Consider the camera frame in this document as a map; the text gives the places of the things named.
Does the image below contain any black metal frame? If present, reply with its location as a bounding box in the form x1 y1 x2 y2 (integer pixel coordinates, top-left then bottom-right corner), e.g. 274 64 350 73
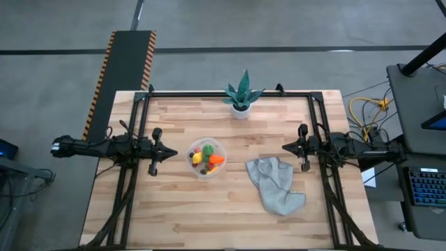
78 82 384 251

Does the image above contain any backlit laptop keyboard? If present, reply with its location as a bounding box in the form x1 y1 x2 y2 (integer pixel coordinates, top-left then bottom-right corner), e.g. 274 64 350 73
406 166 446 207

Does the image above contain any yellow cable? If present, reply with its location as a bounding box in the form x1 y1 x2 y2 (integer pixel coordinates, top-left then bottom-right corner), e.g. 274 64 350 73
349 97 390 141

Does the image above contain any blue lit device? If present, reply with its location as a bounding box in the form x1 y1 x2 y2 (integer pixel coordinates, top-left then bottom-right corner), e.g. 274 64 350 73
0 139 20 160

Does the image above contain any clear plastic container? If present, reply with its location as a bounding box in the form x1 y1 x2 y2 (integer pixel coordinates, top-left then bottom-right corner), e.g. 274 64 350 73
185 137 227 179

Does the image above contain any dark tablet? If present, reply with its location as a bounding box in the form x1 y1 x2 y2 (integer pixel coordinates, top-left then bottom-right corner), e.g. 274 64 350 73
420 109 446 132

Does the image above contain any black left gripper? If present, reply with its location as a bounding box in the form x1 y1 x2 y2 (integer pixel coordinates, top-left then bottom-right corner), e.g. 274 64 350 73
140 128 178 177

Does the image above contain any white paper sheet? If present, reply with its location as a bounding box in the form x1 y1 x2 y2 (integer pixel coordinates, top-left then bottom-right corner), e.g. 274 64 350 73
361 167 377 188

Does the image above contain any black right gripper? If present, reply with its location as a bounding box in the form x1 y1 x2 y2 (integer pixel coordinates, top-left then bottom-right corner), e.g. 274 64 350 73
282 123 320 172

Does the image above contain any black striped floor ramp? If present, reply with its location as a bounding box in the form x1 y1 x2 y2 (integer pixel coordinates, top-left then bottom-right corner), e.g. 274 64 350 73
82 30 157 142

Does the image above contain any snake plant in white pot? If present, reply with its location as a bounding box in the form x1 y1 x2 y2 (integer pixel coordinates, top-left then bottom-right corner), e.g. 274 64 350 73
222 69 266 121

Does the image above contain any black pole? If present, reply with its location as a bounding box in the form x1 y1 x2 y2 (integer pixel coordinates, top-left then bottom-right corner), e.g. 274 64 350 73
400 33 446 77

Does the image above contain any grey waffle cloth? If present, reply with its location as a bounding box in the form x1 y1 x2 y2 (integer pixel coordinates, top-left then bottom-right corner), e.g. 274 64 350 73
245 156 307 217

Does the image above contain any grey side desk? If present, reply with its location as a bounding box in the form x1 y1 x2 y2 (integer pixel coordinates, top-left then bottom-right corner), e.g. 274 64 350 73
0 156 56 251

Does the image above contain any grey cart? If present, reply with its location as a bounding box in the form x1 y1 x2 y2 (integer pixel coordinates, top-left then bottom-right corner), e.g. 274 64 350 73
385 63 446 242

